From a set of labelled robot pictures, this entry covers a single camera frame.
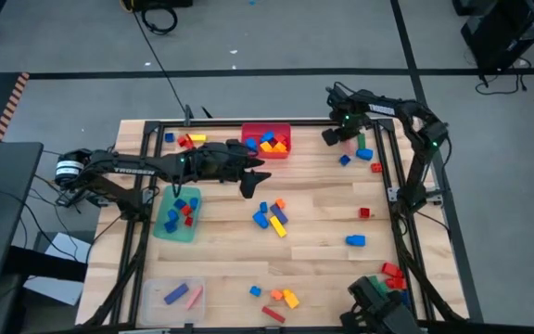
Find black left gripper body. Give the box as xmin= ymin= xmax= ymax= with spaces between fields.
xmin=173 ymin=138 xmax=249 ymax=183

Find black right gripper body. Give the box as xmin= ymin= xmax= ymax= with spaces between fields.
xmin=334 ymin=115 xmax=370 ymax=140

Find long pink block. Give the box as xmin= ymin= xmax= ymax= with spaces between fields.
xmin=184 ymin=285 xmax=204 ymax=311

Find red plastic bin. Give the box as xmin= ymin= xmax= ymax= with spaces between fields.
xmin=240 ymin=122 xmax=293 ymax=161

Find long yellow block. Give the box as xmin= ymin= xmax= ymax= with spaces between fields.
xmin=269 ymin=215 xmax=288 ymax=238

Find green translucent plastic bin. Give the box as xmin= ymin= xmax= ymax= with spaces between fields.
xmin=152 ymin=185 xmax=203 ymax=244

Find long red block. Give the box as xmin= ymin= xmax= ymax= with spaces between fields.
xmin=261 ymin=305 xmax=287 ymax=325

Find clear plastic bin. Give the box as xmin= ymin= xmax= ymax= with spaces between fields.
xmin=139 ymin=276 xmax=207 ymax=327

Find black equipment rack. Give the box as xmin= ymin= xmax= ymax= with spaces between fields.
xmin=451 ymin=0 xmax=534 ymax=75

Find black boxy device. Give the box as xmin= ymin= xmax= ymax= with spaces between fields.
xmin=339 ymin=275 xmax=424 ymax=334

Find striped hazard strip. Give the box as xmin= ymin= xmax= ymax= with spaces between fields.
xmin=0 ymin=71 xmax=31 ymax=144

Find black side table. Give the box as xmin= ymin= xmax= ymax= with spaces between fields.
xmin=0 ymin=141 xmax=45 ymax=285

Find black aluminium table frame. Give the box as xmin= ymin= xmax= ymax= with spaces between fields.
xmin=83 ymin=118 xmax=470 ymax=334

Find long black floor cable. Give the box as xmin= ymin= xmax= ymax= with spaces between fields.
xmin=131 ymin=11 xmax=189 ymax=120

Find black floor cables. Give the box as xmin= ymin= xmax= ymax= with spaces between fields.
xmin=474 ymin=58 xmax=533 ymax=96

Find coiled black cable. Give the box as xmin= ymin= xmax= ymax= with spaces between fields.
xmin=140 ymin=5 xmax=179 ymax=36

